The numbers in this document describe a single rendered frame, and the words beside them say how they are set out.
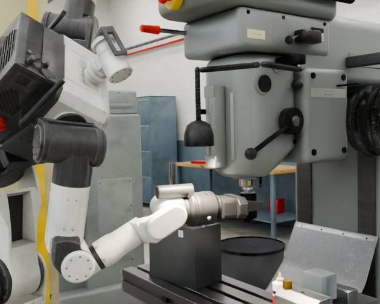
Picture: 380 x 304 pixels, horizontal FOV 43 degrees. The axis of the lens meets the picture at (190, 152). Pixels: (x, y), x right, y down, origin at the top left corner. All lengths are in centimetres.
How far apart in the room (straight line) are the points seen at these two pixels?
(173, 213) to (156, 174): 741
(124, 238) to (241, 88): 47
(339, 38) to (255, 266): 203
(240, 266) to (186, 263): 172
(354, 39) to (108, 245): 91
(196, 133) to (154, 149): 744
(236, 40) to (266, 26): 10
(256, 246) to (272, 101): 246
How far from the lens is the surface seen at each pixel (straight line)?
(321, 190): 165
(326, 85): 138
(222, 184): 803
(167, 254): 158
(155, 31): 128
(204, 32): 128
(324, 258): 162
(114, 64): 121
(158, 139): 860
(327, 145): 138
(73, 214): 115
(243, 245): 363
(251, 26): 120
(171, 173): 159
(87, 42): 141
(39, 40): 127
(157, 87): 960
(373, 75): 158
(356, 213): 157
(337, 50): 145
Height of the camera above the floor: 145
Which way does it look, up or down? 3 degrees down
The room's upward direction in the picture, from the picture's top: 1 degrees counter-clockwise
